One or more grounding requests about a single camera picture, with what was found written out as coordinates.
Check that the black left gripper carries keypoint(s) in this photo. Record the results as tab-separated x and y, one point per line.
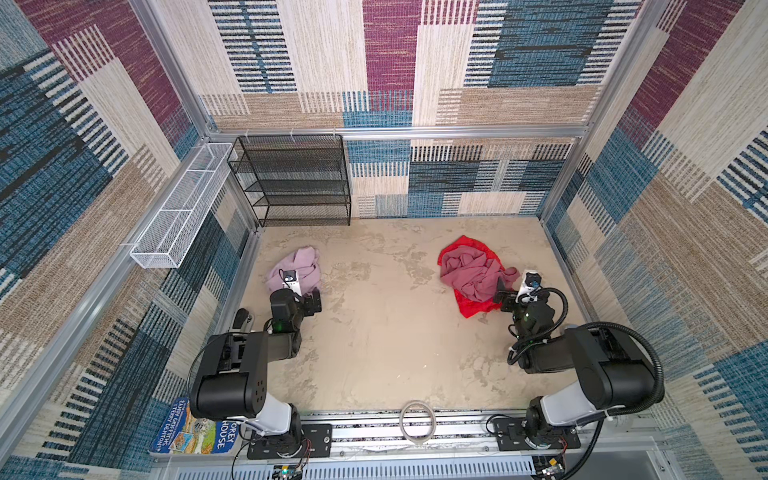
305	303

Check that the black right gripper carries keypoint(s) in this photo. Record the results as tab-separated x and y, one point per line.
509	296

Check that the light pink cloth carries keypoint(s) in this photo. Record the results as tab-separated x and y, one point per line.
304	263

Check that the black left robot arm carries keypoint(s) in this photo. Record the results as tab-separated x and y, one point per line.
231	381

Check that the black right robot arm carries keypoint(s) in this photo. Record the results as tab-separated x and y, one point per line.
618	371

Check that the red cloth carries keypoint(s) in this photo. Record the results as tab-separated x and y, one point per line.
468	308

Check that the mauve cloth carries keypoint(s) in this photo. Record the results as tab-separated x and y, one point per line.
474	274

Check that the colourful book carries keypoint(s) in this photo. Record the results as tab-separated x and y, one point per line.
182	433

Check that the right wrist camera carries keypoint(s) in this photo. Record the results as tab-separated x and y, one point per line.
529	288

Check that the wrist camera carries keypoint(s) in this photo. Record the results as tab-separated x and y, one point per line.
291	281
529	288

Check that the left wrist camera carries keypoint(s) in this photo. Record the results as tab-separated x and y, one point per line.
291	281

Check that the black wire mesh shelf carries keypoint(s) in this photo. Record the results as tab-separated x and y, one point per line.
294	180

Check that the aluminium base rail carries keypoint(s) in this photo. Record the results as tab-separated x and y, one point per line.
371	445

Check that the white wire mesh basket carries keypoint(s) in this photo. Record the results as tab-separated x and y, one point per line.
166	241

